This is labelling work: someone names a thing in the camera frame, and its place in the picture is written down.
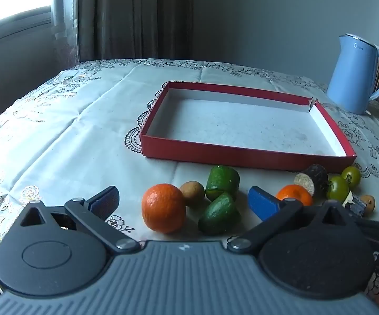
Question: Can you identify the green cucumber piece tip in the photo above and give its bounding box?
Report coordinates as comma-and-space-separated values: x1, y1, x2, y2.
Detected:
198, 192, 242, 235

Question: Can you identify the red shallow cardboard box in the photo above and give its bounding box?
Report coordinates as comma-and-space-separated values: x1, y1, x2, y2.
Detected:
140, 82, 356, 173

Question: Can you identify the dark brown curtain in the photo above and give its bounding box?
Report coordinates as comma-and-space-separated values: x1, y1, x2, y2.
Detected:
76, 0, 193, 61

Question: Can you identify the window frame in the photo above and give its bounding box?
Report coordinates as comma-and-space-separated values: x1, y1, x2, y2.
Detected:
0, 6, 52, 40

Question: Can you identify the sheer white curtain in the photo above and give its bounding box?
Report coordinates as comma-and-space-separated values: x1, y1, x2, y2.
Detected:
51, 0, 79, 70

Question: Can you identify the orange tangerine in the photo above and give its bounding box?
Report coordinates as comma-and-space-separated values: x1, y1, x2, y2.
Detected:
141, 183, 186, 234
276, 184, 314, 206

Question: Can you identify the dark sugarcane piece large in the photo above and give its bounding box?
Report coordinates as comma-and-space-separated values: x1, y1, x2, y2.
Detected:
294, 164, 329, 198

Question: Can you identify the light blue electric kettle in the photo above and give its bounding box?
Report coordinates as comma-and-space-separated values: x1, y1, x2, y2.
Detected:
327, 33, 379, 114

